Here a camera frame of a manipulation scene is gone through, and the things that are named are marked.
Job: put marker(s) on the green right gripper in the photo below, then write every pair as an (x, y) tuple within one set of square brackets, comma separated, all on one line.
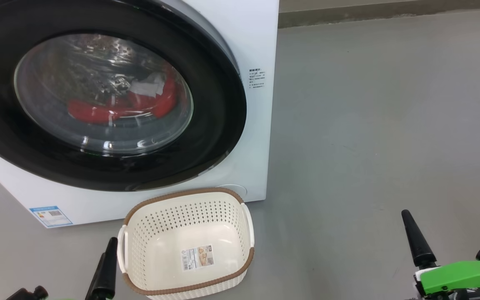
[(456, 277)]

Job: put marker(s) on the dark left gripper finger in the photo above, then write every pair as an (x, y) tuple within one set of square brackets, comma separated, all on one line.
[(103, 275)]

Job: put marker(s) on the red garment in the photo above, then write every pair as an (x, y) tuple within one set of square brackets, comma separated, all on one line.
[(90, 112)]

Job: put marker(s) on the black round washer door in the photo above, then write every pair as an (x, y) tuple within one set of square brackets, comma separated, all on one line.
[(215, 125)]

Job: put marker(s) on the cream perforated laundry basket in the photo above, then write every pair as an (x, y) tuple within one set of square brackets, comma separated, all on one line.
[(161, 258)]

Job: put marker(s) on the printed product label sticker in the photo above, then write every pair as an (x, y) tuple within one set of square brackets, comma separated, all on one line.
[(198, 257)]

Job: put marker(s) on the white front-load washing machine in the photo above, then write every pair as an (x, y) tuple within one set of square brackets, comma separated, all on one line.
[(256, 125)]

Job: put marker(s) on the blue energy label sticker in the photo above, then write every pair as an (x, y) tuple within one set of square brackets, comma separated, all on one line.
[(50, 216)]

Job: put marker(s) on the round drain filter cover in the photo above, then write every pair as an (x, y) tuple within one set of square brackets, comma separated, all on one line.
[(241, 191)]

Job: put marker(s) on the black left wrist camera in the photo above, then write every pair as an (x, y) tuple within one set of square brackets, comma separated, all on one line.
[(29, 293)]

